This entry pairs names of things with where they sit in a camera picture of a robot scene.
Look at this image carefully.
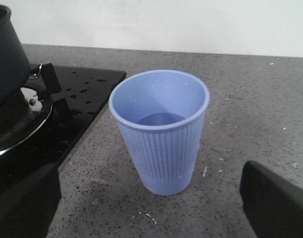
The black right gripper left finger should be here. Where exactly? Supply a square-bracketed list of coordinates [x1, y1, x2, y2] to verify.
[0, 163, 61, 238]

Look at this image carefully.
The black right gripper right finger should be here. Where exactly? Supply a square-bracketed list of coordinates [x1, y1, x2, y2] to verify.
[240, 161, 303, 238]

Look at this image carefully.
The dark blue cooking pot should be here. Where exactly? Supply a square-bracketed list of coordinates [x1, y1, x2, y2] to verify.
[0, 5, 30, 105]

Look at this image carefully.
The light blue ribbed cup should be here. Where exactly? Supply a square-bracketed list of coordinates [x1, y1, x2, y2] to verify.
[109, 69, 210, 196]

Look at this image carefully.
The black glass gas stove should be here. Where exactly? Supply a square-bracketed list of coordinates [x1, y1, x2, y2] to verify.
[0, 63, 127, 199]

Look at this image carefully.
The black gas burner head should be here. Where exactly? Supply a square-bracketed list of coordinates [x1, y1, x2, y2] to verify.
[0, 90, 34, 147]

